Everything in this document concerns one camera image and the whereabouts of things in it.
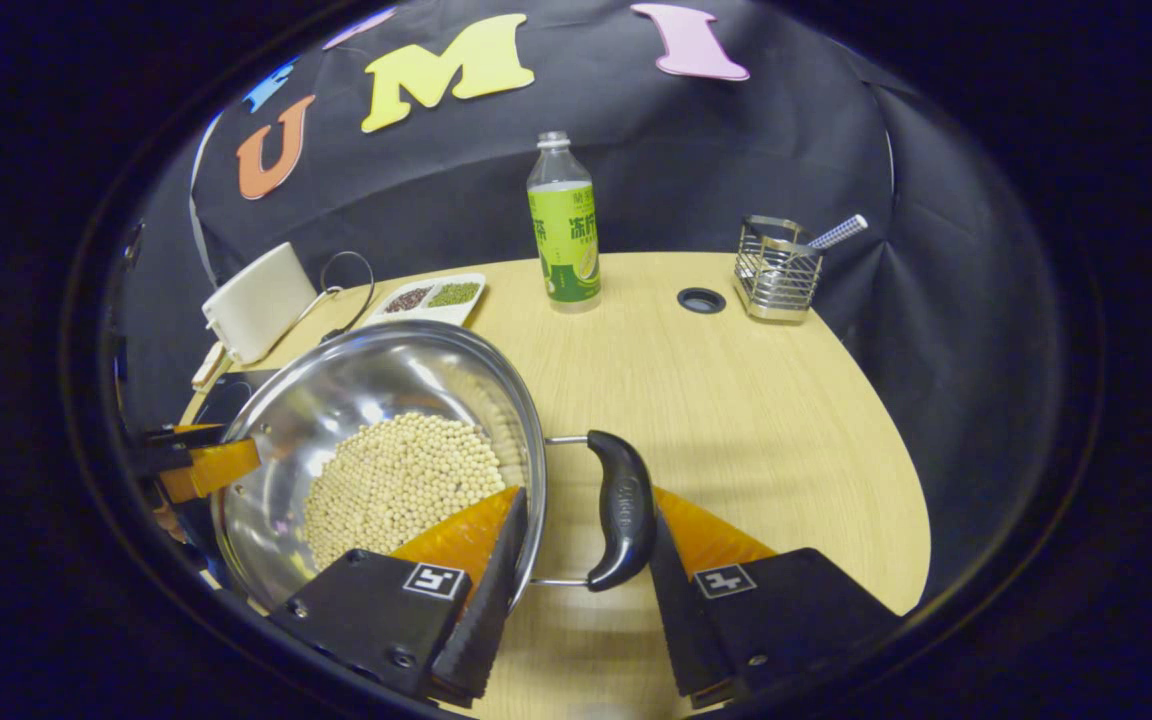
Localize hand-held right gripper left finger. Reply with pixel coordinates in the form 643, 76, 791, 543
269, 485, 530, 709

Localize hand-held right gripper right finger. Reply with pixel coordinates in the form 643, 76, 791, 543
648, 485, 905, 709

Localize stainless steel pot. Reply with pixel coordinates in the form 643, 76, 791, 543
211, 318, 659, 613

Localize small cream object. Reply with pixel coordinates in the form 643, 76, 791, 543
191, 340, 237, 393

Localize pile of soybeans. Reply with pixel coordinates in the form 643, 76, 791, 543
301, 412, 507, 571

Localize white toaster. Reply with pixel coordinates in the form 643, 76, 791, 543
201, 242, 320, 366

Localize white divided dish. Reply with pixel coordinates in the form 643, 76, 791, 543
366, 272, 488, 329

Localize green label bottle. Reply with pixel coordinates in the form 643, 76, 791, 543
526, 130, 603, 314

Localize metal spoon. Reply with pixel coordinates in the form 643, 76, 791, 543
806, 213, 869, 253

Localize black backdrop cloth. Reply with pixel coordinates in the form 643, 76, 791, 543
111, 0, 1072, 611

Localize black power cable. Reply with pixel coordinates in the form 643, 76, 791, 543
319, 250, 377, 343

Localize metal wire utensil holder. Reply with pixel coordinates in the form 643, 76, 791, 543
733, 215, 825, 323

